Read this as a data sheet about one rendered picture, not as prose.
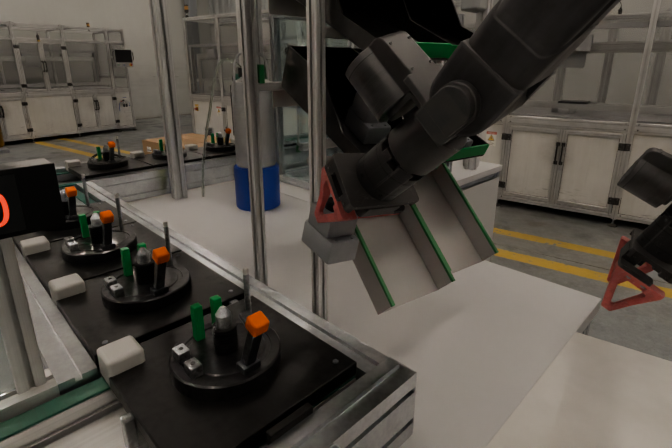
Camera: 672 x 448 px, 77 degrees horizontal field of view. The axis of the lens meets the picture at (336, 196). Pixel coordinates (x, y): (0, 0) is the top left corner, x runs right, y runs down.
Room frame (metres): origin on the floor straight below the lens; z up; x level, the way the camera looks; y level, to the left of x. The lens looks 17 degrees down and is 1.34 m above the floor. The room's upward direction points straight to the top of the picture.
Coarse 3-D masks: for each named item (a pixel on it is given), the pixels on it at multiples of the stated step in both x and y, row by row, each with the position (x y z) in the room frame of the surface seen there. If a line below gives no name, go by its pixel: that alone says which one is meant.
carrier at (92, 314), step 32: (128, 256) 0.67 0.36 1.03; (64, 288) 0.63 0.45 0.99; (96, 288) 0.66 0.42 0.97; (128, 288) 0.62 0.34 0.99; (160, 288) 0.61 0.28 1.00; (192, 288) 0.66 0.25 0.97; (224, 288) 0.66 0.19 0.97; (96, 320) 0.56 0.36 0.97; (128, 320) 0.56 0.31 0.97; (160, 320) 0.56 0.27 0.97; (96, 352) 0.48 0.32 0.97
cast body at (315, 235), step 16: (304, 224) 0.52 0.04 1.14; (320, 224) 0.49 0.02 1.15; (336, 224) 0.48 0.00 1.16; (352, 224) 0.50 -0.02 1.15; (304, 240) 0.51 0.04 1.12; (320, 240) 0.49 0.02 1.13; (336, 240) 0.48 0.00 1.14; (352, 240) 0.49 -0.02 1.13; (320, 256) 0.48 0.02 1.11; (336, 256) 0.47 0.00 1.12; (352, 256) 0.49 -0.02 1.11
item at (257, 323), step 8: (248, 312) 0.43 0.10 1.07; (256, 312) 0.42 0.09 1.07; (248, 320) 0.41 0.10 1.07; (256, 320) 0.41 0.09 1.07; (264, 320) 0.41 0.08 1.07; (248, 328) 0.41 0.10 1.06; (256, 328) 0.40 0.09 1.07; (264, 328) 0.41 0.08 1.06; (248, 336) 0.41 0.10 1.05; (256, 336) 0.40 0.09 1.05; (248, 344) 0.42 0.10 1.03; (256, 344) 0.42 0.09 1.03; (248, 352) 0.42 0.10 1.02; (256, 352) 0.42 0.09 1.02; (248, 360) 0.42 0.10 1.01
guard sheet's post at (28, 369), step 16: (0, 240) 0.43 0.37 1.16; (0, 256) 0.44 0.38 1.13; (16, 256) 0.44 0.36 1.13; (0, 272) 0.43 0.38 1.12; (16, 272) 0.44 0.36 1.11; (0, 288) 0.43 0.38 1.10; (16, 288) 0.43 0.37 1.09; (0, 304) 0.42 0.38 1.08; (16, 304) 0.43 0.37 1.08; (0, 320) 0.42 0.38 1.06; (16, 320) 0.44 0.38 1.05; (16, 336) 0.43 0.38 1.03; (32, 336) 0.44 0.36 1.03; (16, 352) 0.42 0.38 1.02; (32, 352) 0.43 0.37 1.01; (16, 368) 0.42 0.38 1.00; (32, 368) 0.43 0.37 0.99; (16, 384) 0.42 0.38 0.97; (32, 384) 0.44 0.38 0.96
